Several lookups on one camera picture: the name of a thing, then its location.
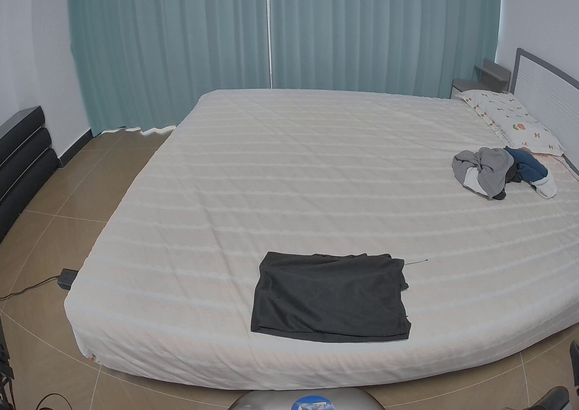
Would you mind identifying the black cable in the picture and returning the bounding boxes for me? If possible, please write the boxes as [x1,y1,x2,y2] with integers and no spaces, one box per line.
[0,278,62,301]
[38,394,68,410]

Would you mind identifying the black trousers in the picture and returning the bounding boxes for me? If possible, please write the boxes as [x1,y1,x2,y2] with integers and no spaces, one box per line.
[250,251,429,344]

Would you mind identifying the grey bedside table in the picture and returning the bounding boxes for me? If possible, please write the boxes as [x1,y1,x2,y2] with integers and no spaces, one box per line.
[451,58,512,99]

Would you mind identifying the bed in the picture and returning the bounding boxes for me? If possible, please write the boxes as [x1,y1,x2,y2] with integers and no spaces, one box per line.
[63,47,579,391]

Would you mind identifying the blue-green curtain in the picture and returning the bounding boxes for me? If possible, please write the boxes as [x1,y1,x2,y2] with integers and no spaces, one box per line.
[268,0,503,99]
[68,0,271,135]

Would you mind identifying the pile of clothes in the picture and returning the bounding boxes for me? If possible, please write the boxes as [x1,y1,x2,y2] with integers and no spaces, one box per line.
[451,146,558,201]

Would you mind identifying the black chest of drawers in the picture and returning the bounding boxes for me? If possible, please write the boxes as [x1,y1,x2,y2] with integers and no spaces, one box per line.
[0,106,59,243]

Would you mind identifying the black power adapter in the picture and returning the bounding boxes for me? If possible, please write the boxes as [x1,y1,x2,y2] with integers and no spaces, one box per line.
[58,268,80,290]

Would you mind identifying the white printed pillow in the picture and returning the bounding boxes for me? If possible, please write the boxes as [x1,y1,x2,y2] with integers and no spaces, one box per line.
[460,89,566,156]

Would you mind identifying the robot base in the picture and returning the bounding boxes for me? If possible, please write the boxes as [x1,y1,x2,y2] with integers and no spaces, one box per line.
[226,390,381,410]

